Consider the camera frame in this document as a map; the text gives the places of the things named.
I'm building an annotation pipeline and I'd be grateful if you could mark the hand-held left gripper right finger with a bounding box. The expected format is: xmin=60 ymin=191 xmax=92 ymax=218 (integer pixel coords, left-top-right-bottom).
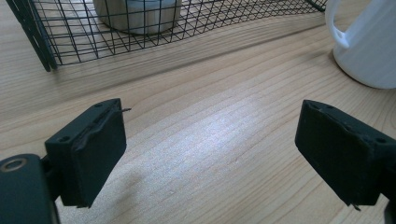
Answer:
xmin=294 ymin=99 xmax=396 ymax=212

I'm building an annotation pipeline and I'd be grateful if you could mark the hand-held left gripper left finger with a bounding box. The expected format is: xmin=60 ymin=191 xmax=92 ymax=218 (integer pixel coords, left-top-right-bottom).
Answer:
xmin=44 ymin=98 xmax=133 ymax=209

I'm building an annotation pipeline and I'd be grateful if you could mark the black wire basket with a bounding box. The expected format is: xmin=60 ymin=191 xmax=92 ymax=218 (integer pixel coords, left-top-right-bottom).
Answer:
xmin=5 ymin=0 xmax=329 ymax=73

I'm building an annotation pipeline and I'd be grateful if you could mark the stainless steel cup with label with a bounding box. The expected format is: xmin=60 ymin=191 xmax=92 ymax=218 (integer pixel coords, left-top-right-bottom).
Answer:
xmin=92 ymin=0 xmax=183 ymax=35

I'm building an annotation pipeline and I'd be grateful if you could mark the white mug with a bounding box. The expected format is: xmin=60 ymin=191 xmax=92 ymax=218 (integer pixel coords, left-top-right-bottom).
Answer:
xmin=324 ymin=0 xmax=396 ymax=90

